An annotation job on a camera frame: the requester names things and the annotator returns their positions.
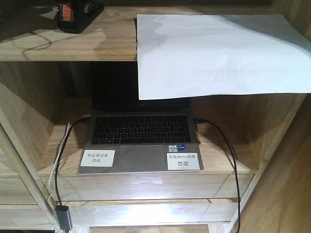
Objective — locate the white paper sheet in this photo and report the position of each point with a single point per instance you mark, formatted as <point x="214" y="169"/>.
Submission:
<point x="189" y="56"/>

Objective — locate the black orange stapler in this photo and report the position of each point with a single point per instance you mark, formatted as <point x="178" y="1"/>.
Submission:
<point x="73" y="16"/>

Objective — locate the silver open laptop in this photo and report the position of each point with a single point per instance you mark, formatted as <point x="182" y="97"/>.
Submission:
<point x="129" y="135"/>

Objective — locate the wooden shelf unit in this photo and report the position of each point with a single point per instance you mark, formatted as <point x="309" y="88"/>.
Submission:
<point x="270" y="133"/>

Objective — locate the grey usb hub adapter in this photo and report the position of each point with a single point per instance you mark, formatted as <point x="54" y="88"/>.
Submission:
<point x="64" y="217"/>

